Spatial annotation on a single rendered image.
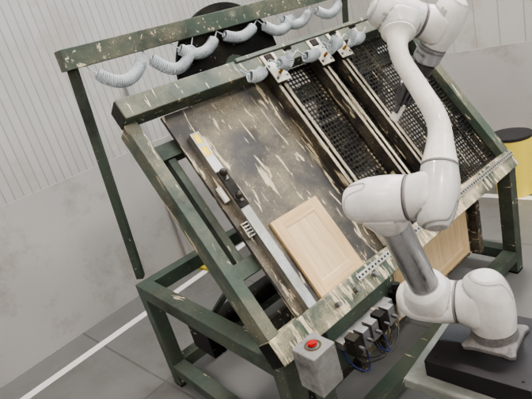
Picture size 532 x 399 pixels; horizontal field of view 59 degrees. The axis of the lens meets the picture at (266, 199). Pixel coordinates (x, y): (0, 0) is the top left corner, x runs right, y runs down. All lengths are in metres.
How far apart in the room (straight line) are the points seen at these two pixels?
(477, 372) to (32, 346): 3.52
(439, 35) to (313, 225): 1.09
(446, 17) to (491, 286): 0.87
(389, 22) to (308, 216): 1.09
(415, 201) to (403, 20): 0.54
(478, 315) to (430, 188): 0.63
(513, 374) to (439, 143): 0.83
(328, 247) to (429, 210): 1.05
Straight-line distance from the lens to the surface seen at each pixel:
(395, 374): 2.80
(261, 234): 2.11
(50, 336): 4.49
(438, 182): 1.32
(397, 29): 1.51
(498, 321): 1.82
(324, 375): 1.87
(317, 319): 2.10
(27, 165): 4.21
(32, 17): 4.38
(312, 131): 2.48
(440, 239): 3.25
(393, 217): 1.35
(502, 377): 1.82
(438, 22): 1.58
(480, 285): 1.77
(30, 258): 4.27
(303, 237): 2.23
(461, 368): 1.85
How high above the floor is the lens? 2.08
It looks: 20 degrees down
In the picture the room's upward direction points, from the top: 16 degrees counter-clockwise
